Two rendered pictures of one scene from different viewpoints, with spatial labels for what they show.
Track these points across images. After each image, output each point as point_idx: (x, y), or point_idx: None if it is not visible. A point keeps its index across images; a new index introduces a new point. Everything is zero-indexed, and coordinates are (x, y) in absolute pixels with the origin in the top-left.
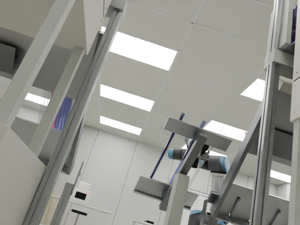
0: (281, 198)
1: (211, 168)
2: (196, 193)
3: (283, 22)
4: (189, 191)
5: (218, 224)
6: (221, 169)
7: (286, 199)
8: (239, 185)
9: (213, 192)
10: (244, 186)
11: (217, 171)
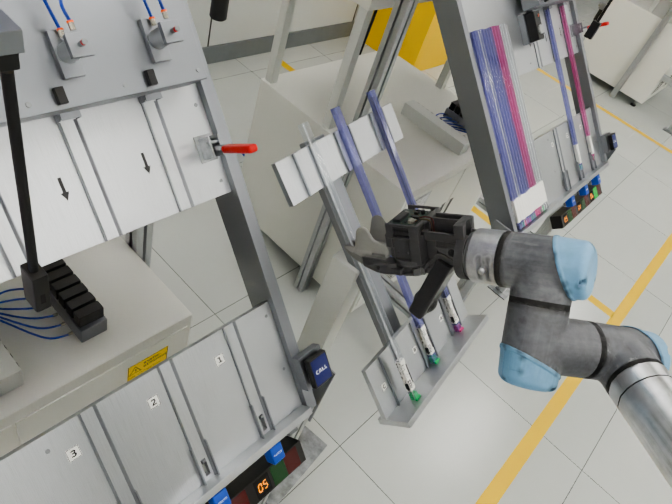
0: (94, 402)
1: None
2: (366, 365)
3: None
4: (381, 351)
5: (287, 447)
6: None
7: (75, 415)
8: (238, 316)
9: (311, 347)
10: (223, 326)
11: None
